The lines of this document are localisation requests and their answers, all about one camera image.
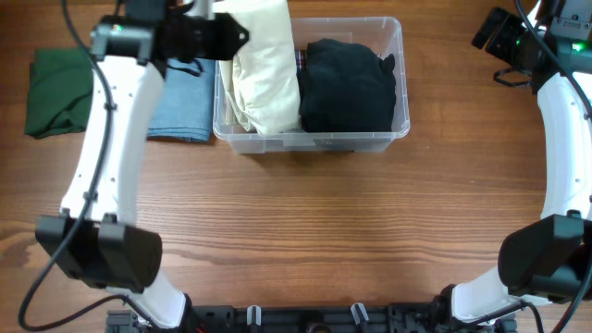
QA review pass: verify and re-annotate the cream garment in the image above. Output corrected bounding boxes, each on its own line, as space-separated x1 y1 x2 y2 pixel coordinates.
214 0 301 135

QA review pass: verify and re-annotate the black garment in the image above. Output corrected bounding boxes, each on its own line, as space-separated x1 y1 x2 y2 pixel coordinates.
299 39 397 133

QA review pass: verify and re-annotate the green garment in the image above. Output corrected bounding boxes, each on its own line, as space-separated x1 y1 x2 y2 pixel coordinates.
24 49 93 139

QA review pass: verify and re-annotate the red navy plaid garment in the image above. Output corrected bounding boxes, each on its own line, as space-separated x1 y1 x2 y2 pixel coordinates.
295 50 306 75

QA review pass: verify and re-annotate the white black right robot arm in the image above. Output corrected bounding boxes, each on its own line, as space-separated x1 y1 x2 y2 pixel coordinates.
425 0 591 332

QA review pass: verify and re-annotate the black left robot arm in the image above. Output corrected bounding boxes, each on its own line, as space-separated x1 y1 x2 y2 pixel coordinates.
35 4 249 332

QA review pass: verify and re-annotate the blue folded towel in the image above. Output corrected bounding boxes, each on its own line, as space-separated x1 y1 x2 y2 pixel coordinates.
147 58 216 142

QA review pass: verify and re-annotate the clear plastic storage bin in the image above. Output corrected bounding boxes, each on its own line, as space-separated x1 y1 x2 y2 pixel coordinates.
213 17 411 154

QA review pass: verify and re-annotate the left clear rail clip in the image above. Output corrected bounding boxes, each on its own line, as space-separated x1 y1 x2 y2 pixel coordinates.
246 305 262 327

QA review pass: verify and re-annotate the clear rail clip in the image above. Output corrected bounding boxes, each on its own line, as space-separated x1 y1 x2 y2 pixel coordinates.
246 305 262 327
351 302 369 326

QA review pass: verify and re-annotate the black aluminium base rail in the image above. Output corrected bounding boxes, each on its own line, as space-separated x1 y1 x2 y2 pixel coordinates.
105 301 517 333

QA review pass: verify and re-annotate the right clear rail clip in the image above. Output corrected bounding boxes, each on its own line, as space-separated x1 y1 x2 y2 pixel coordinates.
351 302 369 326

